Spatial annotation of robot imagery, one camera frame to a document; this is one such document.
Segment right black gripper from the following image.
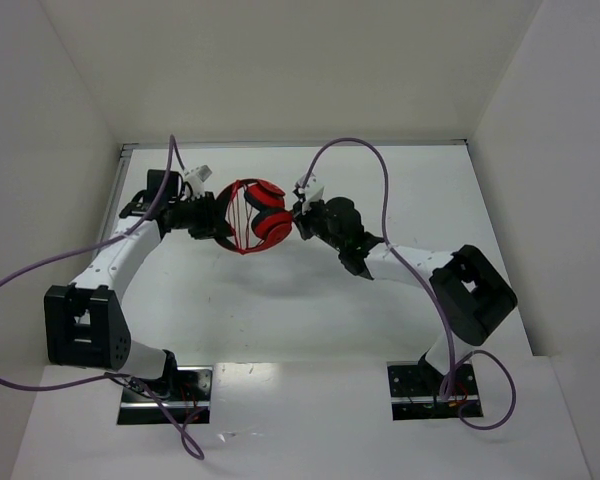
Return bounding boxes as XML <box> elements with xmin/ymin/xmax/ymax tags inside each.
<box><xmin>289</xmin><ymin>194</ymin><xmax>346</xmax><ymax>251</ymax></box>

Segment red black headphones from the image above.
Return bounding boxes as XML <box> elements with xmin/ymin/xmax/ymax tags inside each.
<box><xmin>214</xmin><ymin>178</ymin><xmax>293</xmax><ymax>255</ymax></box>

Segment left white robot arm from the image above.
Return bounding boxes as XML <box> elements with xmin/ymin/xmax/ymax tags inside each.
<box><xmin>44</xmin><ymin>165</ymin><xmax>229</xmax><ymax>399</ymax></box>

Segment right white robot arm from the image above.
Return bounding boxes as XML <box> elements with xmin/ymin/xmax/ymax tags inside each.
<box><xmin>292</xmin><ymin>197</ymin><xmax>518</xmax><ymax>394</ymax></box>

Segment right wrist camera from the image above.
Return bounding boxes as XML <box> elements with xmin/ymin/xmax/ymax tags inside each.
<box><xmin>294</xmin><ymin>173</ymin><xmax>324</xmax><ymax>209</ymax></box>

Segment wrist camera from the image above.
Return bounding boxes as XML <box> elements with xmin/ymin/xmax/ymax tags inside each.
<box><xmin>294</xmin><ymin>173</ymin><xmax>324</xmax><ymax>209</ymax></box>
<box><xmin>184</xmin><ymin>165</ymin><xmax>212</xmax><ymax>197</ymax></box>

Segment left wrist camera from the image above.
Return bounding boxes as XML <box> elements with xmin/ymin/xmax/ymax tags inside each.
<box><xmin>184</xmin><ymin>165</ymin><xmax>212</xmax><ymax>197</ymax></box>

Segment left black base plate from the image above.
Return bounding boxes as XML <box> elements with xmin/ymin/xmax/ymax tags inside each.
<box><xmin>117</xmin><ymin>366</ymin><xmax>213</xmax><ymax>426</ymax></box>

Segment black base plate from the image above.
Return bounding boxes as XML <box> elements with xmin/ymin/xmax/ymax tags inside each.
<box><xmin>117</xmin><ymin>366</ymin><xmax>213</xmax><ymax>426</ymax></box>
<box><xmin>387</xmin><ymin>362</ymin><xmax>483</xmax><ymax>421</ymax></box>

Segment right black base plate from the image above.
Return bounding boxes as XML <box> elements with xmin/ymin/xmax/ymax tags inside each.
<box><xmin>387</xmin><ymin>362</ymin><xmax>483</xmax><ymax>421</ymax></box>

